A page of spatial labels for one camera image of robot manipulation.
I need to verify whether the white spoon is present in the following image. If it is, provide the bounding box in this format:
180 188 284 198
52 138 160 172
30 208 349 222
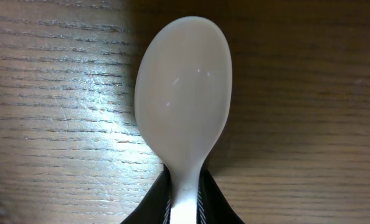
135 16 232 223

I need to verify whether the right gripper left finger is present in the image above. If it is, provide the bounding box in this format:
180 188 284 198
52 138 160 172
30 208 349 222
121 165 172 224

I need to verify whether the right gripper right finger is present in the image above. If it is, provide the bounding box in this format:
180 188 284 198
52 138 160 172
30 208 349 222
197 169 244 224

